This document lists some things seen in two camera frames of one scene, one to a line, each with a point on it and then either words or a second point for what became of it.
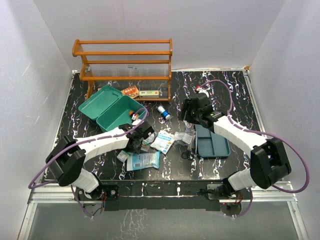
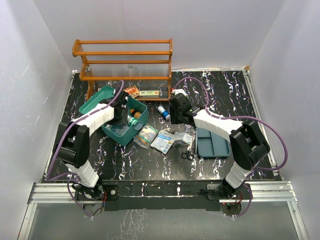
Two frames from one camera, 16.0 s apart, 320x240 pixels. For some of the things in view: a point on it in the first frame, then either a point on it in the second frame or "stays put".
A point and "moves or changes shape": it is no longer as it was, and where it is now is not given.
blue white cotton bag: [144, 160] moves or changes shape
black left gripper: [133, 150] to [122, 122]
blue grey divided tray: [209, 144] stays put
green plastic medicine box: [111, 109] stays put
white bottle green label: [122, 156] to [131, 120]
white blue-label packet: [163, 142] stays put
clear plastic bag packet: [183, 136] stays put
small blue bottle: [164, 113] stays put
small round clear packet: [189, 127] stays put
